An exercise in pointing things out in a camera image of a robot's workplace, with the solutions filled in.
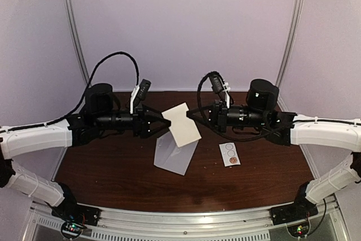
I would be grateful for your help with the aluminium corner post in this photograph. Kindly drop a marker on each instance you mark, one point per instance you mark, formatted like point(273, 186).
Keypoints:
point(76, 39)
point(291, 37)

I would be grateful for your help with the left green circuit board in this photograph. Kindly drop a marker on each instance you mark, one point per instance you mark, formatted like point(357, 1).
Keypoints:
point(71, 230)

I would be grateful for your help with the aluminium front table rail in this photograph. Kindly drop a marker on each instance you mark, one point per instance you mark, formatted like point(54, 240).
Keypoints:
point(247, 224)

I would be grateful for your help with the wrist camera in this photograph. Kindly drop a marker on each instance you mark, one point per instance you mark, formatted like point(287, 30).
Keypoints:
point(139, 94)
point(221, 88)

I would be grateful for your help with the white seal sticker strip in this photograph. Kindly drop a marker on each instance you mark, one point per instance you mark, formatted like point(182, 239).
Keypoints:
point(229, 154)

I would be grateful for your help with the aluminium right corner post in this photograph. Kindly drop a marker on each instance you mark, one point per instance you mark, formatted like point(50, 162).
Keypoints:
point(291, 37)

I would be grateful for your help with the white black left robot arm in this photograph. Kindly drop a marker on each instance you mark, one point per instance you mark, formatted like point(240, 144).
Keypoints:
point(101, 112)

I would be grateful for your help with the grey envelope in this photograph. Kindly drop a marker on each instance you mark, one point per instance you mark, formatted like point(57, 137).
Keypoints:
point(170, 157)

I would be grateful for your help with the right green circuit board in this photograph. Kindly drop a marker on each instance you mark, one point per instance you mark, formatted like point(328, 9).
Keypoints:
point(298, 230)

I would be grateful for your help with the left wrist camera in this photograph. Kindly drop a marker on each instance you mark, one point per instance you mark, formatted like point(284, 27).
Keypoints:
point(139, 94)

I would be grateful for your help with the green circuit board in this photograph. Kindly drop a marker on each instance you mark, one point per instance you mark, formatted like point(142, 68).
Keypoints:
point(298, 230)
point(71, 230)

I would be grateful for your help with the aluminium left corner post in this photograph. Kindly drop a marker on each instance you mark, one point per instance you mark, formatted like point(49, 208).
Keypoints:
point(76, 39)

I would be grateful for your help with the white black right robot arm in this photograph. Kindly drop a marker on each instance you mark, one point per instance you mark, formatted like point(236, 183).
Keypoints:
point(259, 119)

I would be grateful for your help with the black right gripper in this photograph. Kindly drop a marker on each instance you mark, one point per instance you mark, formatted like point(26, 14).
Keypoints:
point(220, 125)

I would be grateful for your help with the beige paper sheet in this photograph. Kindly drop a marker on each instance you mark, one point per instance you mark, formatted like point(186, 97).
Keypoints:
point(182, 128)

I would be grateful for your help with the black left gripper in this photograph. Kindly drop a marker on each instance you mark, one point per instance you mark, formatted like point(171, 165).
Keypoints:
point(142, 130)

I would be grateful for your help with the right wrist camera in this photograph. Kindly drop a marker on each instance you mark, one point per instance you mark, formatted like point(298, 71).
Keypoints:
point(221, 88)

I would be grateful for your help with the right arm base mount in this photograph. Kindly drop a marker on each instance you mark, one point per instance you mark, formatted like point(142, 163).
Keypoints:
point(286, 214)

